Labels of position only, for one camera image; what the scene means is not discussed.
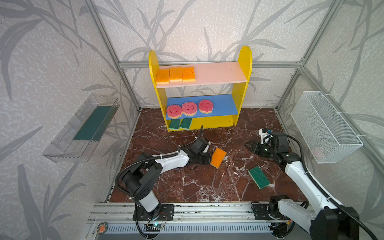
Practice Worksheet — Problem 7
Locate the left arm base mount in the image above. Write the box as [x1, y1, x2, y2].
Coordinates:
[133, 204, 175, 221]

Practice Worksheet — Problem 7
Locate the yellow shelf with coloured boards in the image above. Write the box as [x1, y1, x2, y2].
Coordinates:
[149, 46, 253, 131]

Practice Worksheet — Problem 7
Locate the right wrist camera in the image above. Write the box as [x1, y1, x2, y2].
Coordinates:
[259, 128, 272, 145]

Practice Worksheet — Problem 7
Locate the green pad in clear bin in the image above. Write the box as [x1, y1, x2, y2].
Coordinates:
[74, 106, 119, 142]

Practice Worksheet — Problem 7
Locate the green sponge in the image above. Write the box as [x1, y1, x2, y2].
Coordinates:
[169, 119, 181, 131]
[248, 167, 271, 190]
[179, 118, 193, 130]

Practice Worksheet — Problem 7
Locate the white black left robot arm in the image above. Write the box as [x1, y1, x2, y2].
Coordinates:
[115, 137, 212, 215]

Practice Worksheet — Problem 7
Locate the white wire mesh basket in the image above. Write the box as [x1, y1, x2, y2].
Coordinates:
[291, 91, 364, 164]

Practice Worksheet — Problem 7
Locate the clear plastic wall bin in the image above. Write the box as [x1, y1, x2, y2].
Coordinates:
[43, 94, 120, 163]

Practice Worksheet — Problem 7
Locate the aluminium front rail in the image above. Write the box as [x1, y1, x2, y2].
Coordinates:
[86, 201, 340, 224]

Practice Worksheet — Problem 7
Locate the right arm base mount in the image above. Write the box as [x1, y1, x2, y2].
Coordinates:
[250, 202, 290, 222]

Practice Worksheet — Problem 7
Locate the pink smiley sponge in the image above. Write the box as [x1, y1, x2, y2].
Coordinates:
[182, 102, 198, 117]
[199, 100, 214, 114]
[166, 105, 183, 119]

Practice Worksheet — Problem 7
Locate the orange sponge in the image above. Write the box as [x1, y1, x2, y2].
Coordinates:
[169, 67, 183, 83]
[182, 67, 196, 83]
[210, 148, 227, 169]
[156, 69, 170, 86]

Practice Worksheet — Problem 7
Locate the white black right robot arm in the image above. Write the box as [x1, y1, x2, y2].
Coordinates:
[244, 129, 377, 240]

